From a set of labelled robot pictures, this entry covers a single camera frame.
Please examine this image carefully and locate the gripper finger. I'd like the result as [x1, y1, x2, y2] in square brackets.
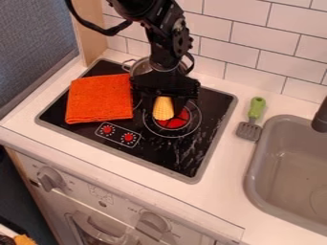
[140, 95, 158, 115]
[171, 95, 189, 119]

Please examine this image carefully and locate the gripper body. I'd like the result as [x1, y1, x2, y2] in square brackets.
[128, 70, 203, 101]

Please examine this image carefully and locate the yellow toy corn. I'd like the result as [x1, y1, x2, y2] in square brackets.
[151, 96, 177, 122]

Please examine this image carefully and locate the silver pot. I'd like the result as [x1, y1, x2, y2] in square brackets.
[120, 56, 189, 78]

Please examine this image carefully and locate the toy stove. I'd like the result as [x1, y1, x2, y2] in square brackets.
[34, 57, 239, 186]

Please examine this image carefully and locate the orange cloth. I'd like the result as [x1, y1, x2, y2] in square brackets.
[63, 73, 136, 125]

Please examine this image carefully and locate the toy sink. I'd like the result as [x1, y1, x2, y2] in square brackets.
[242, 114, 327, 237]

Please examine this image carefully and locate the tap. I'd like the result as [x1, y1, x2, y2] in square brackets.
[310, 95, 327, 134]

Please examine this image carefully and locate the green-handled grey spatula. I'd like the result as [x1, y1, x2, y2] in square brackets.
[234, 96, 268, 143]

